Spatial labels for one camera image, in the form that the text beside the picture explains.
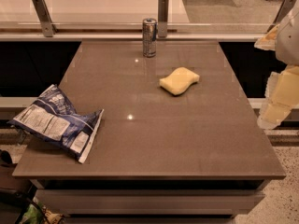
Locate right metal railing bracket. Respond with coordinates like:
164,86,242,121
268,0,297,31

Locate yellow sponge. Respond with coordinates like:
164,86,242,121
159,67,200,95

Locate blue chip bag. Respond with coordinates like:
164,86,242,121
8,84,104,163

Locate middle metal railing bracket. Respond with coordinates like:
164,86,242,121
157,0,169,37

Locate left metal railing bracket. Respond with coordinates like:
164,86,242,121
32,0,56,37

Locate metal railing bracket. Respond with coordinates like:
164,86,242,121
157,0,169,37
32,0,56,37
268,0,297,31

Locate silver drink can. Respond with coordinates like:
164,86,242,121
142,18,157,58

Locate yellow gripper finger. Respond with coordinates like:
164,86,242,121
257,65,299,130
254,25,278,51

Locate green bag on floor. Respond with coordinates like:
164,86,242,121
18,202,65,224

